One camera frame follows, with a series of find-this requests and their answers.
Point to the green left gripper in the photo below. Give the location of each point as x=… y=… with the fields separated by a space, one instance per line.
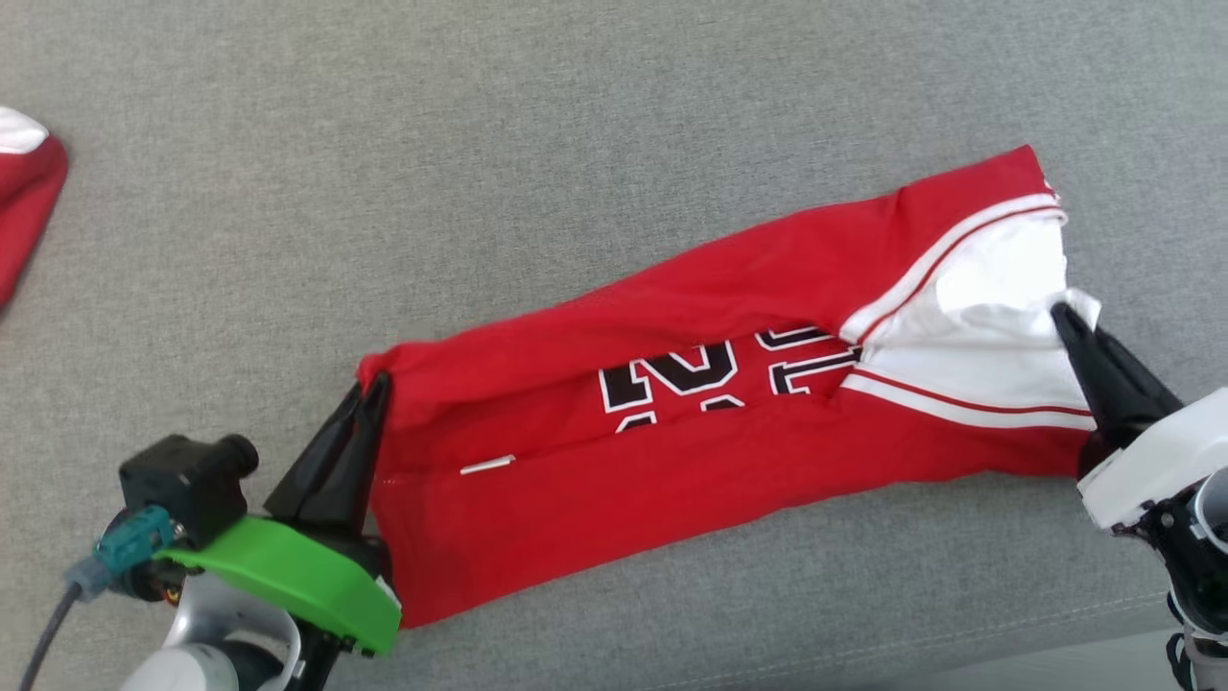
x=297 y=571

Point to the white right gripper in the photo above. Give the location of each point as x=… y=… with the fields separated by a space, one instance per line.
x=1161 y=461

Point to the red jersey with black number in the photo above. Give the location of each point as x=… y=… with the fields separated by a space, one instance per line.
x=624 y=480

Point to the red shorts with white trim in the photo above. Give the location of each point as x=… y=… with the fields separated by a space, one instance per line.
x=24 y=192

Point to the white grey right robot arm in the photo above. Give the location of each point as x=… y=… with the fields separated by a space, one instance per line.
x=1204 y=566

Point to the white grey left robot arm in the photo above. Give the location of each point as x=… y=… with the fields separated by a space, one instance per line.
x=206 y=667

